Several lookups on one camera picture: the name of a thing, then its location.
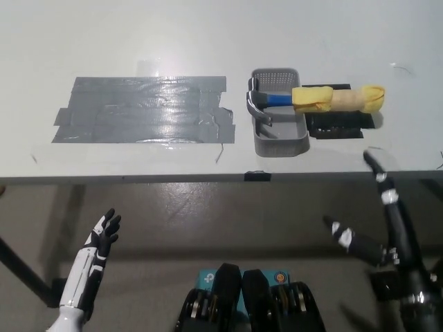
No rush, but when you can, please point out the black table leg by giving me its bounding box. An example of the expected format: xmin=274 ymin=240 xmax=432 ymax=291
xmin=0 ymin=237 xmax=53 ymax=307

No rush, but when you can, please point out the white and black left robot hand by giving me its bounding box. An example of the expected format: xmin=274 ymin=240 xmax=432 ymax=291
xmin=48 ymin=207 xmax=123 ymax=332

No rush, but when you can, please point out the hammer with yellow padded handle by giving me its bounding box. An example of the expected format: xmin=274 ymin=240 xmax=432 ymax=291
xmin=245 ymin=77 xmax=387 ymax=126

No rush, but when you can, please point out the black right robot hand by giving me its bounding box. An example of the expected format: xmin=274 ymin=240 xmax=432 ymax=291
xmin=322 ymin=150 xmax=437 ymax=306

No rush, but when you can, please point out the small black tape strip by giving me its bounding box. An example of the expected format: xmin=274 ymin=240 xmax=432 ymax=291
xmin=244 ymin=170 xmax=273 ymax=183

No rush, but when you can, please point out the grey duct tape patch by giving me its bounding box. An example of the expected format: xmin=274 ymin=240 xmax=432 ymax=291
xmin=51 ymin=75 xmax=237 ymax=145

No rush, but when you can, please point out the grey perforated plastic basket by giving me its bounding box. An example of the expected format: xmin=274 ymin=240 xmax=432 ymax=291
xmin=251 ymin=68 xmax=311 ymax=157

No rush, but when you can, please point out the black tape patch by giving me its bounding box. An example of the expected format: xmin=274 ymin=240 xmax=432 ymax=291
xmin=301 ymin=82 xmax=377 ymax=140

